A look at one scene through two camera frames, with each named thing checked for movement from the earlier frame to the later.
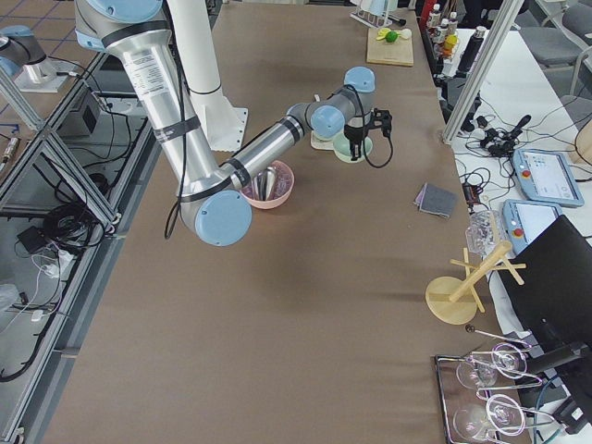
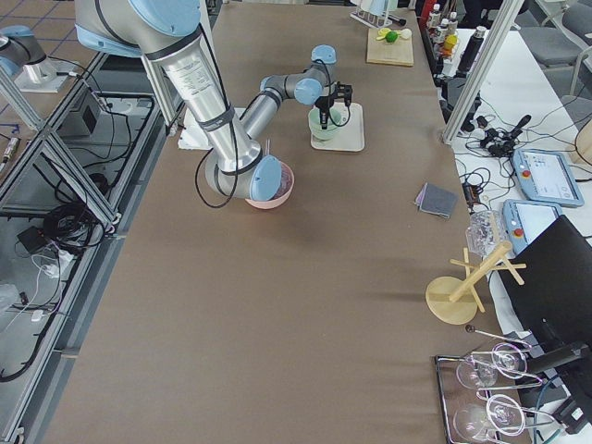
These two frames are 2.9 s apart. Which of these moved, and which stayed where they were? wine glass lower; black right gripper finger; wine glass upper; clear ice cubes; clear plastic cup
Moved: black right gripper finger
Stayed: clear plastic cup; wine glass lower; clear ice cubes; wine glass upper
